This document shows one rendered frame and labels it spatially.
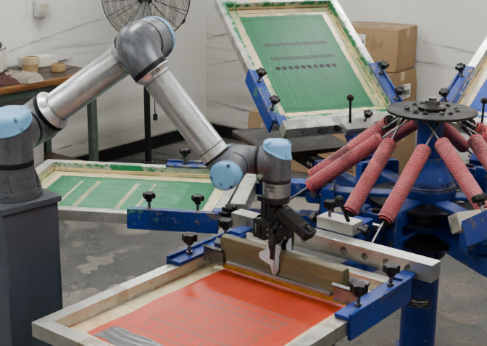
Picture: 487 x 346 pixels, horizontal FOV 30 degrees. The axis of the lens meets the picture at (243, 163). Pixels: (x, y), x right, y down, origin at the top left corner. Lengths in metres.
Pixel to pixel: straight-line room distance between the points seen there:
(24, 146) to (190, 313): 0.61
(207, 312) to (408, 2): 4.74
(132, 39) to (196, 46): 5.61
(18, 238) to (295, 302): 0.74
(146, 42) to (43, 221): 0.57
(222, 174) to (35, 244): 0.57
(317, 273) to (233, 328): 0.28
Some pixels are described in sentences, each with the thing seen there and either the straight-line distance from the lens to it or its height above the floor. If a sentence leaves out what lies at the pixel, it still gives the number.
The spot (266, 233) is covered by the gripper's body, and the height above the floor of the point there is 1.11.
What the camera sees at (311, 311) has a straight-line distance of 2.36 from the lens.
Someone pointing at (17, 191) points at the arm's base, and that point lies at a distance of 2.44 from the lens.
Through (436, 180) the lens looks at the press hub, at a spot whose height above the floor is 1.08.
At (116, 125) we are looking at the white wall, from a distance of 7.28.
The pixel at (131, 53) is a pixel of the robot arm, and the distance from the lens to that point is 2.26.
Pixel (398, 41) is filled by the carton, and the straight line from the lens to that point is 6.42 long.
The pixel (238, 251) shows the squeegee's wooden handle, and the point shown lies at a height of 1.03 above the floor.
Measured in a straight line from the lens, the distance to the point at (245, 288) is 2.48.
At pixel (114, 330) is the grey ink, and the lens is 2.25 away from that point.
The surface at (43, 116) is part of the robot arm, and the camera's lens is 2.51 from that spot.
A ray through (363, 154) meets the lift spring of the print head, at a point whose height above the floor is 1.17.
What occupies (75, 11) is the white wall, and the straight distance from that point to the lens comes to 6.87.
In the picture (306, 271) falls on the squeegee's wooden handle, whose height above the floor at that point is 1.03.
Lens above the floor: 1.95
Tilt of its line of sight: 16 degrees down
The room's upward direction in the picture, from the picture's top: straight up
